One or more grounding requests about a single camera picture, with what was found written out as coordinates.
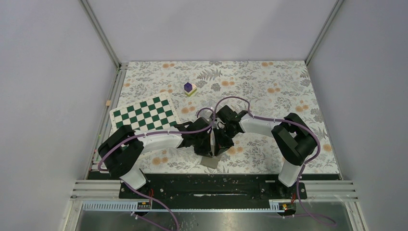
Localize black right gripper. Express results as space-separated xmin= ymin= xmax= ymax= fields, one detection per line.
xmin=213 ymin=126 xmax=238 ymax=156

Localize grey card holder wallet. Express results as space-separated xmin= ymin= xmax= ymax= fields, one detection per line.
xmin=200 ymin=156 xmax=220 ymax=169

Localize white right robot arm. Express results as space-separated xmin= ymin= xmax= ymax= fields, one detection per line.
xmin=213 ymin=105 xmax=319 ymax=198

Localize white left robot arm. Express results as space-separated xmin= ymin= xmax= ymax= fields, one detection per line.
xmin=97 ymin=117 xmax=213 ymax=198

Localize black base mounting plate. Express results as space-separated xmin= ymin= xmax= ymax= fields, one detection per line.
xmin=138 ymin=173 xmax=307 ymax=205

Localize green white chessboard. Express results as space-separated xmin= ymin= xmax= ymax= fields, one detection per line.
xmin=109 ymin=92 xmax=180 ymax=133

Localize purple yellow cube stack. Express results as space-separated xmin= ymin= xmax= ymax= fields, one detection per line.
xmin=183 ymin=82 xmax=197 ymax=97

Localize grey slotted cable duct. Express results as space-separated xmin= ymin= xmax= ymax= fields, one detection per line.
xmin=83 ymin=200 xmax=289 ymax=213

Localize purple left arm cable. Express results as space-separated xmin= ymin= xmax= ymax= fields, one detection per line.
xmin=97 ymin=107 xmax=216 ymax=231

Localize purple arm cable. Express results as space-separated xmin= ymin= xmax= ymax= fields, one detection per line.
xmin=213 ymin=96 xmax=338 ymax=228
xmin=97 ymin=107 xmax=216 ymax=231

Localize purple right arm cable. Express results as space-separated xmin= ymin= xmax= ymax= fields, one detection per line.
xmin=213 ymin=96 xmax=338 ymax=228

